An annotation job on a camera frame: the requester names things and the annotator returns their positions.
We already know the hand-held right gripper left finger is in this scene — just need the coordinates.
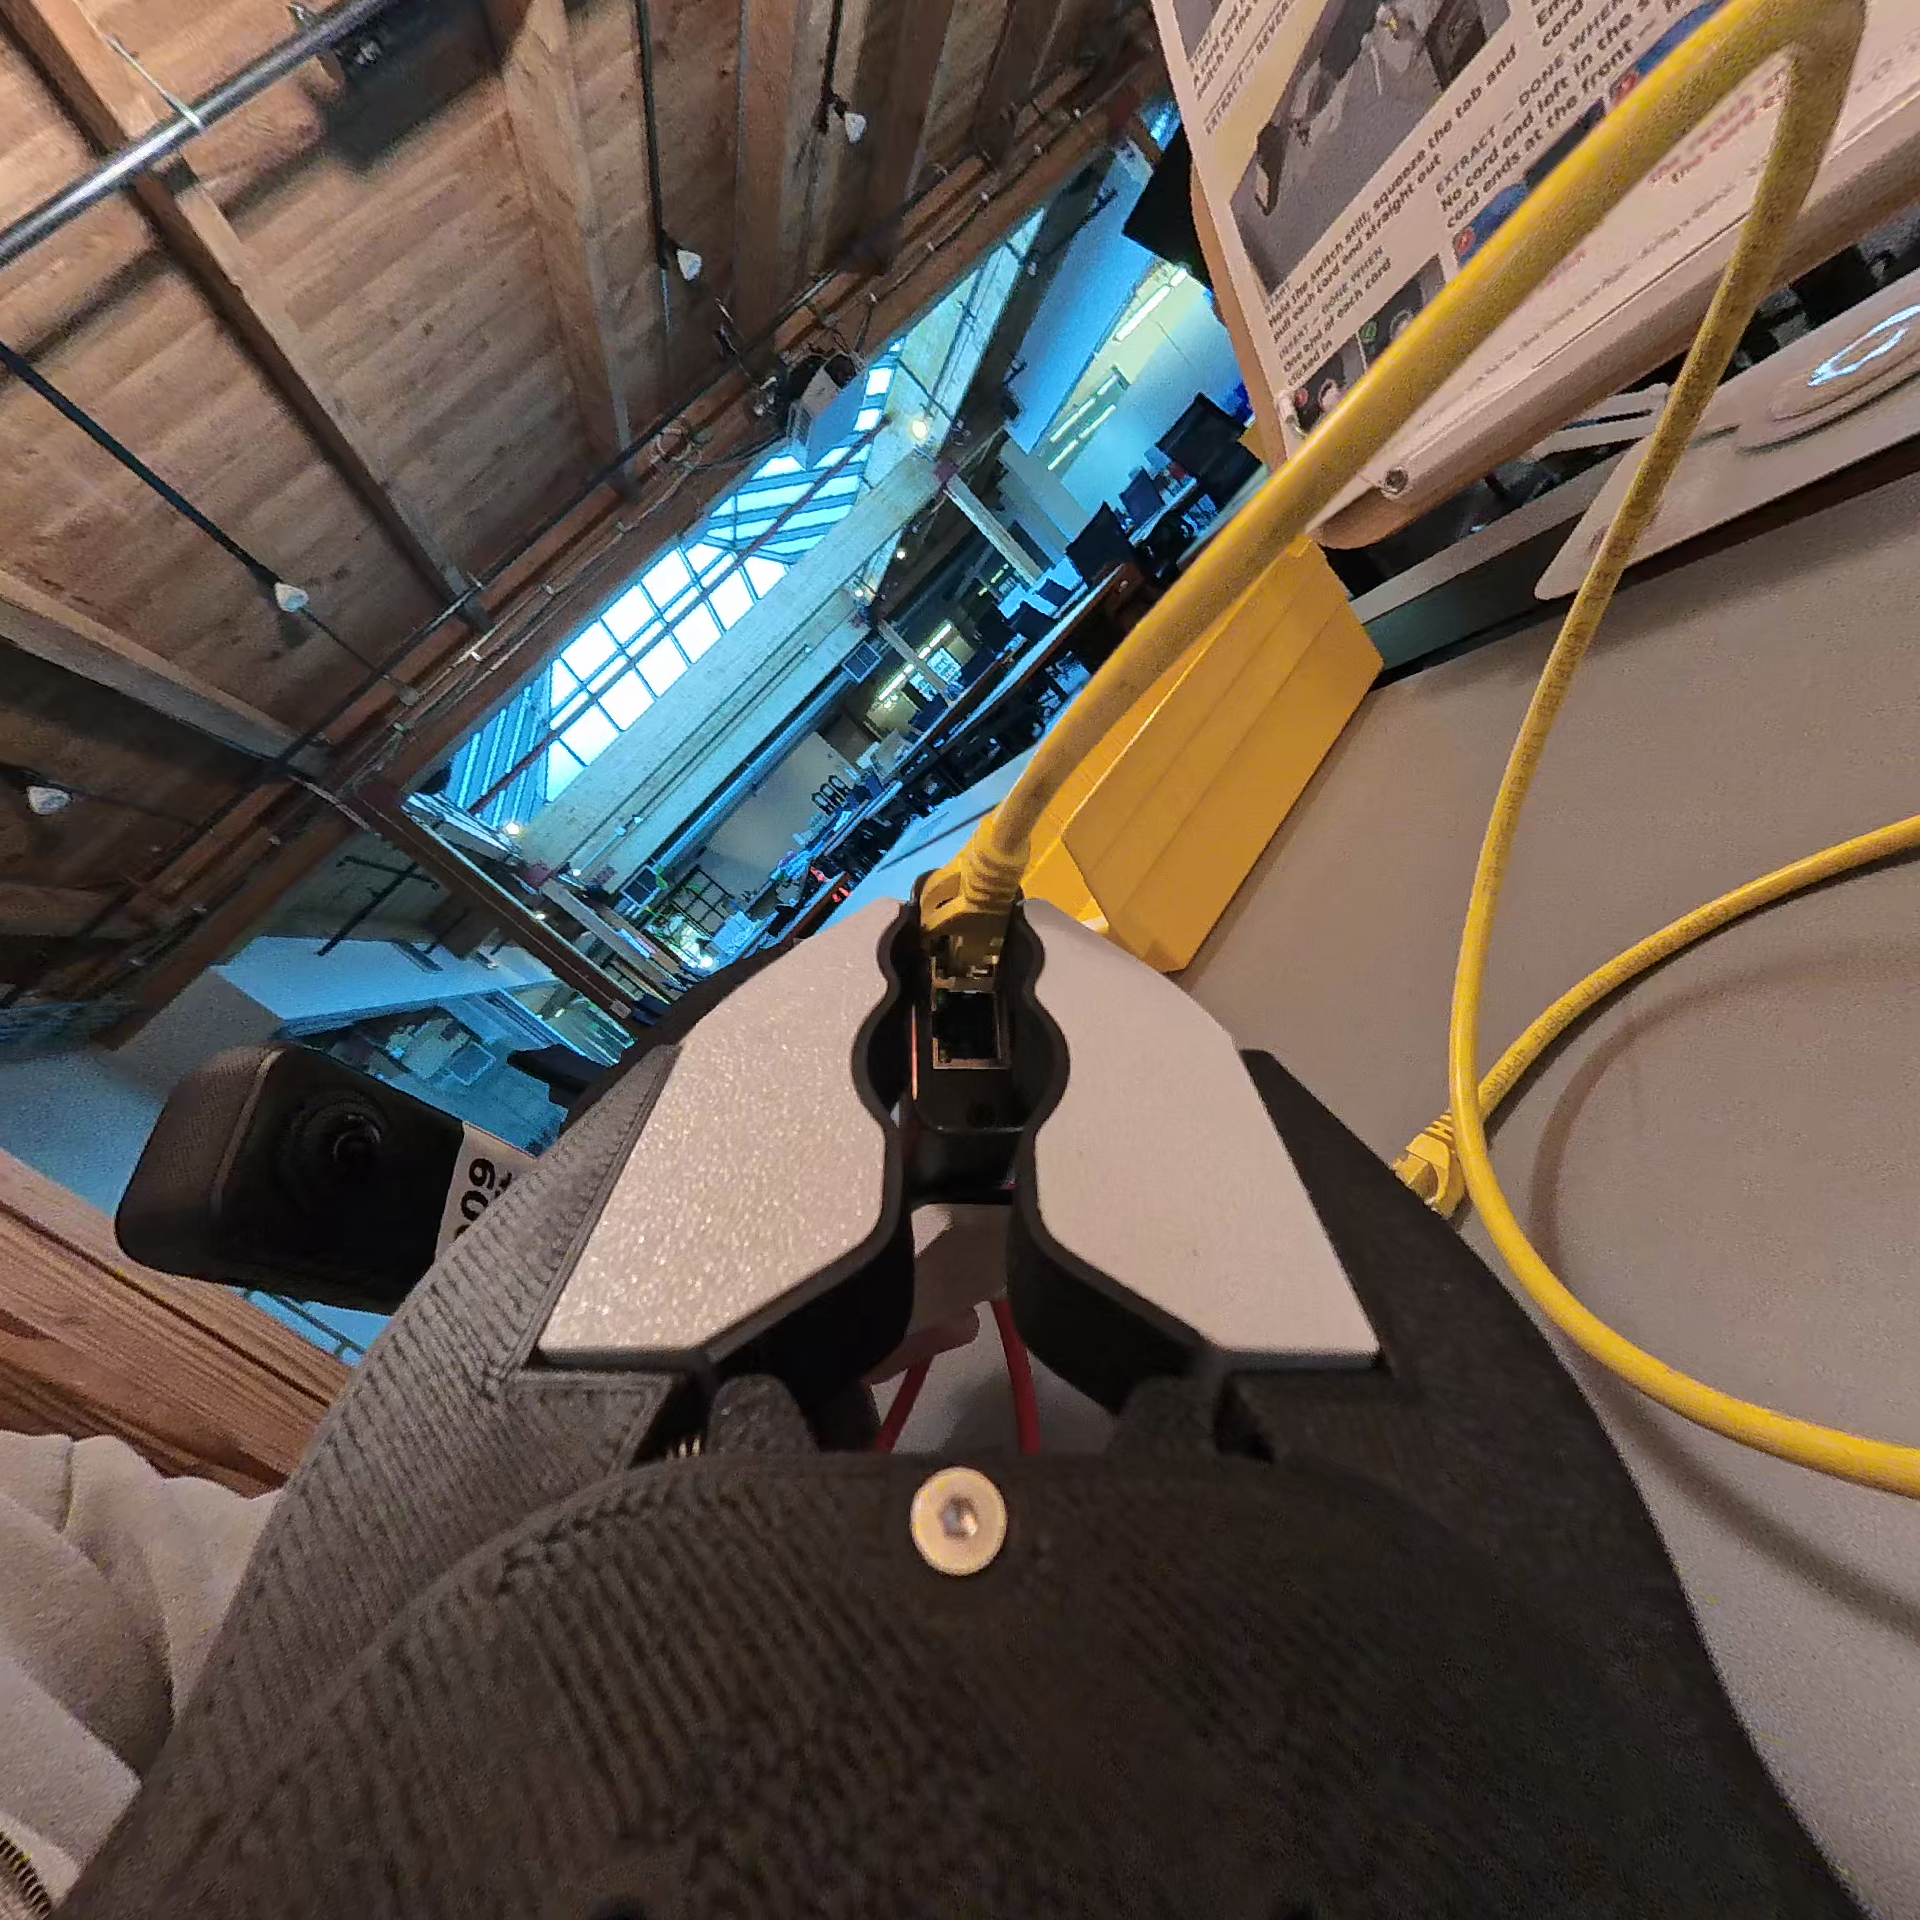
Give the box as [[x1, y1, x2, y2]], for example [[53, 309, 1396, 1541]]
[[533, 912, 906, 1369]]

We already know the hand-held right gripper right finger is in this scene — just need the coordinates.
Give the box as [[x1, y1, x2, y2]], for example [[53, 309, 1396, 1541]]
[[1005, 912, 1386, 1369]]

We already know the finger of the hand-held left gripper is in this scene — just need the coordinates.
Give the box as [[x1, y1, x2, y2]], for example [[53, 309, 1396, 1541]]
[[897, 1201, 1014, 1357]]

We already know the red ethernet cable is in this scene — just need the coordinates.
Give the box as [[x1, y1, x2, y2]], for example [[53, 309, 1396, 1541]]
[[869, 1293, 1045, 1459]]

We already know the black ethernet splitter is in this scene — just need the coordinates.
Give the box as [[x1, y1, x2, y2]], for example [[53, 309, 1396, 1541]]
[[898, 968, 1060, 1208]]

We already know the yellow plastic bin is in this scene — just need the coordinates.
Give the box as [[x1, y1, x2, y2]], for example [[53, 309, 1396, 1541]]
[[1014, 537, 1390, 974]]

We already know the yellow ethernet cable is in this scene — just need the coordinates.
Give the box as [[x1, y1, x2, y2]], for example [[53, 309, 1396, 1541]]
[[913, 0, 1920, 1498]]

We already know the wooden door panel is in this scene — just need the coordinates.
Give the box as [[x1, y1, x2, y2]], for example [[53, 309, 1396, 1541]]
[[0, 1155, 360, 1498]]

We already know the person's grey hoodie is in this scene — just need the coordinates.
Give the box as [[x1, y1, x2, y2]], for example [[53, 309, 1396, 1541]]
[[0, 1430, 281, 1899]]

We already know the white stand base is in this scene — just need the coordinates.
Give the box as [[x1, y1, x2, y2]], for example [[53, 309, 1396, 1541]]
[[1535, 264, 1920, 603]]

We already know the instruction sheet board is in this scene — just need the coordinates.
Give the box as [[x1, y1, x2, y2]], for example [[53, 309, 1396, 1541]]
[[1153, 0, 1920, 553]]

